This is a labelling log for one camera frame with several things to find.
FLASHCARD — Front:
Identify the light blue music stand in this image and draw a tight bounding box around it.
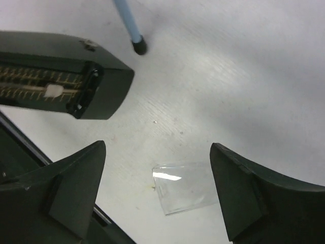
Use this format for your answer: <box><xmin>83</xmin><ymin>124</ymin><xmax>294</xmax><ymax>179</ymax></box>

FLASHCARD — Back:
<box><xmin>114</xmin><ymin>0</ymin><xmax>147</xmax><ymax>55</ymax></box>

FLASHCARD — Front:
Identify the black metronome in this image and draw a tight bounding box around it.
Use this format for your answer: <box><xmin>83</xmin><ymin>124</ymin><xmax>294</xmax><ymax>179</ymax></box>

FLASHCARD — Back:
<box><xmin>1</xmin><ymin>31</ymin><xmax>135</xmax><ymax>120</ymax></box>

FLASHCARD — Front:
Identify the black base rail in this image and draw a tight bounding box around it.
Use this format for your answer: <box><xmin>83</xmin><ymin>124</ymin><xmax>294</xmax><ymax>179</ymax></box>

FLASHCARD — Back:
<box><xmin>1</xmin><ymin>115</ymin><xmax>133</xmax><ymax>243</ymax></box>

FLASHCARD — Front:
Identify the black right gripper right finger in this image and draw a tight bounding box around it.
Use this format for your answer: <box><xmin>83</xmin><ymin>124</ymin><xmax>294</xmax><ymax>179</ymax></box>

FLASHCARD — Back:
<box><xmin>210</xmin><ymin>143</ymin><xmax>324</xmax><ymax>243</ymax></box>

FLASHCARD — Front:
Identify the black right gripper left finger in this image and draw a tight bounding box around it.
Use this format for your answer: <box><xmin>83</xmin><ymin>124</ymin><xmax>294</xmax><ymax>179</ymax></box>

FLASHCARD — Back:
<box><xmin>1</xmin><ymin>140</ymin><xmax>106</xmax><ymax>243</ymax></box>

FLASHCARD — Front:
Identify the clear plastic metronome cover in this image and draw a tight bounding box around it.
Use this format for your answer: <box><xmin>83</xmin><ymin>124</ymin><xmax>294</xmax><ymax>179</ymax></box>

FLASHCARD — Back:
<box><xmin>152</xmin><ymin>162</ymin><xmax>219</xmax><ymax>216</ymax></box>

